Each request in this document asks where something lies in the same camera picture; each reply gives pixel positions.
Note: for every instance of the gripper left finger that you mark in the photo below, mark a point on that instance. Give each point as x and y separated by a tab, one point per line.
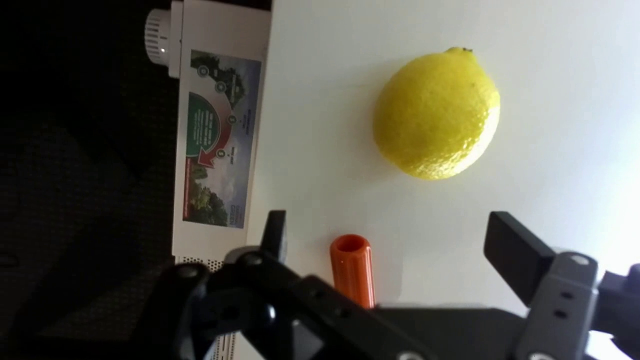
280	295

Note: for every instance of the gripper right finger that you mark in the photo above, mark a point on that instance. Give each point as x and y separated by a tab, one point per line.
555	285

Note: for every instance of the yellow lemon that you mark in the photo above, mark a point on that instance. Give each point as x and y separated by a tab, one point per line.
436	114

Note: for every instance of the orange ribbed cap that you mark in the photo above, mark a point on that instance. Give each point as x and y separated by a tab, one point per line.
353	270

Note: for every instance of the white radiator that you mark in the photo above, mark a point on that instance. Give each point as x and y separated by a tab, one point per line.
220	150

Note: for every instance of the green and red sticker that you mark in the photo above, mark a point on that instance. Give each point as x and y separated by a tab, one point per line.
220	140

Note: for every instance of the white thermostat knob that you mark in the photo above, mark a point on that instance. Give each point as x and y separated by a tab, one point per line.
158	37

